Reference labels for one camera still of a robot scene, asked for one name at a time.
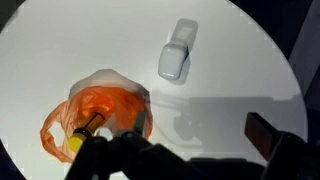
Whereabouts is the brown padded gripper right finger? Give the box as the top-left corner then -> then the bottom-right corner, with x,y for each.
243,112 -> 285,163

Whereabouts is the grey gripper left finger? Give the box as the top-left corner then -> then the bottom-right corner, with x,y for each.
132,110 -> 148,138

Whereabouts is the blue white mentos container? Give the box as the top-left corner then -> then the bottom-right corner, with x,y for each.
157,17 -> 200,82

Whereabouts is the orange plastic bag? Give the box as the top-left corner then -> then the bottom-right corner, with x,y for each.
39,68 -> 155,165

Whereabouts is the brown bottle with yellow cap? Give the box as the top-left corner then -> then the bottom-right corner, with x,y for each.
67,112 -> 106,153

